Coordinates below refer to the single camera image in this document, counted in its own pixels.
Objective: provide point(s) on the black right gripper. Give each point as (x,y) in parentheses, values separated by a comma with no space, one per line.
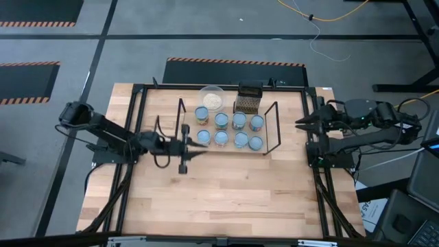
(331,118)

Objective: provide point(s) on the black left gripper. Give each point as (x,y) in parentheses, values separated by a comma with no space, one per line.
(175,147)

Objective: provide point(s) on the orange label can blue lid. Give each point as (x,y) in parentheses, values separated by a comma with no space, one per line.
(203,137)

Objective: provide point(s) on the can with blue lid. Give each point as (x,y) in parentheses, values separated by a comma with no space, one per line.
(257,122)
(256,143)
(221,138)
(239,120)
(241,139)
(221,120)

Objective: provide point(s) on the green label can blue lid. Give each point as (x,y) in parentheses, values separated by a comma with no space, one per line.
(201,114)

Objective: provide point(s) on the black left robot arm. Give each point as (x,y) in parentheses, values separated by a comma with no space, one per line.
(109,128)

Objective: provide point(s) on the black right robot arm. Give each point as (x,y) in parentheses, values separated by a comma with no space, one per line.
(377,137)

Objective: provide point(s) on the clear bowl of white grains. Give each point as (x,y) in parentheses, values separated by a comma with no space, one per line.
(212,101)

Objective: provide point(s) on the metal box grater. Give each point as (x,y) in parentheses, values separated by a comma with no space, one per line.
(247,104)

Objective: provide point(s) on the black mat with hazard stripes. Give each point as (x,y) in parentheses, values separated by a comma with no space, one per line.
(34,10)
(24,82)
(233,73)

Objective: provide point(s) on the black and silver crossbar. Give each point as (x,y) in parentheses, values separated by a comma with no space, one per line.
(219,241)

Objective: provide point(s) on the white paper sheet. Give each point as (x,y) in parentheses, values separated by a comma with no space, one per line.
(372,211)

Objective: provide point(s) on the black laptop with lit screen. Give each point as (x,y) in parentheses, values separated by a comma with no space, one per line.
(433,137)

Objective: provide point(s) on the black keyboard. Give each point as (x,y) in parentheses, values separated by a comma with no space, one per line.
(428,236)

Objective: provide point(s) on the black chair leg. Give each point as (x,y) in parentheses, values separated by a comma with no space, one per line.
(10,158)

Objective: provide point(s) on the black aluminium table frame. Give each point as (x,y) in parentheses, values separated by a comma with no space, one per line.
(164,86)

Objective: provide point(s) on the black desk frame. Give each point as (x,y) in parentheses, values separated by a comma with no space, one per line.
(404,87)

